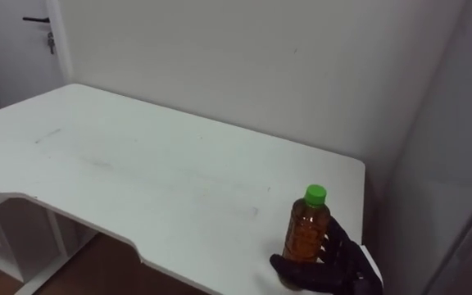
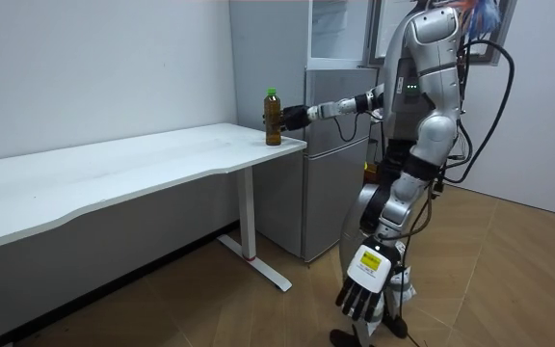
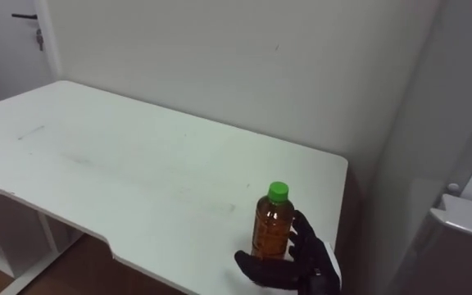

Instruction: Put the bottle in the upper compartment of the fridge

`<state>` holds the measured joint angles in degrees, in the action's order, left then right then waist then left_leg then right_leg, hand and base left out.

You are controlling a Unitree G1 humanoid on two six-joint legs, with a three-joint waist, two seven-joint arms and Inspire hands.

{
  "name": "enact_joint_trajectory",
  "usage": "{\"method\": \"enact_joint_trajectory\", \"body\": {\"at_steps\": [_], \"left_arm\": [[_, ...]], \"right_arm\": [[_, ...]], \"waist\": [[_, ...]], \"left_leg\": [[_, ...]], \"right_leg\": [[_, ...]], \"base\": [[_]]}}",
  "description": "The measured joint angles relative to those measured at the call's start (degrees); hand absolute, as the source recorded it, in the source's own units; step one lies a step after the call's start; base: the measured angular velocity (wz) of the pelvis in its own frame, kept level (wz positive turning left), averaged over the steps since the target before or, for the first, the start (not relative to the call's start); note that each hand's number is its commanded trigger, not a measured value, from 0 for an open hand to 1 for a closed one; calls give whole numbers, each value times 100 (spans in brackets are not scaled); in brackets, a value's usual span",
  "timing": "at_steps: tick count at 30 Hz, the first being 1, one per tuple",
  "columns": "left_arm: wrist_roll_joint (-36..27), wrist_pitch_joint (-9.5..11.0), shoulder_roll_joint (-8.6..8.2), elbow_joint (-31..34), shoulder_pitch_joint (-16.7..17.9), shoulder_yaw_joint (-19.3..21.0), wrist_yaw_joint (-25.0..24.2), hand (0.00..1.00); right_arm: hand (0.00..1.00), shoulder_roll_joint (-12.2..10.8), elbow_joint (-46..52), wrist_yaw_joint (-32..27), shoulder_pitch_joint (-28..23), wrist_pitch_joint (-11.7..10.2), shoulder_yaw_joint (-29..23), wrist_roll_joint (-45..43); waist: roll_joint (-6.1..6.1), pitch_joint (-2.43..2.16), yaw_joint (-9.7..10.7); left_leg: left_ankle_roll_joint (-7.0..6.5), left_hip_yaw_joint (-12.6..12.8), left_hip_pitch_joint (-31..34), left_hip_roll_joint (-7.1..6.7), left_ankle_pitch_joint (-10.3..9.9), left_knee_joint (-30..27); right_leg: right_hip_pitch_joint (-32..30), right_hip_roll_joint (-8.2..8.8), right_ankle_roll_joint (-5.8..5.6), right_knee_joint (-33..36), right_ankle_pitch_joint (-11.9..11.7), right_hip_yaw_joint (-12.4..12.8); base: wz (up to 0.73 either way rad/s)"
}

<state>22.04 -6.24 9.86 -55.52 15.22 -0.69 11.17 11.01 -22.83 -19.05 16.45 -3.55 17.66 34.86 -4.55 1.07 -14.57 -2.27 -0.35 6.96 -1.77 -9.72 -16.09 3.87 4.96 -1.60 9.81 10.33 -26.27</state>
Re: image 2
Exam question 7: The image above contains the grey fridge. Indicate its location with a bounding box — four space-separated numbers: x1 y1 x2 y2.
228 0 381 264

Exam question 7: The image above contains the white desk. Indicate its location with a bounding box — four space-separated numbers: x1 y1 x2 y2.
0 122 308 293

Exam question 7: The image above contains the brown tea bottle green cap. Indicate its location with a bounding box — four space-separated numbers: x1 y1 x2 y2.
263 87 284 147

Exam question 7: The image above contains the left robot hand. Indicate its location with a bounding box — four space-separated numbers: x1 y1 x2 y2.
334 239 402 323

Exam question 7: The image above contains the robot body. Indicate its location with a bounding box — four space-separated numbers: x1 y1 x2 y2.
378 0 516 194

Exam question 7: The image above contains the cable bundle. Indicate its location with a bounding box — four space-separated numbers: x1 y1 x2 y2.
448 0 503 40

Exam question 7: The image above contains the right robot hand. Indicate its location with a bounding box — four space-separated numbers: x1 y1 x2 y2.
279 104 312 133

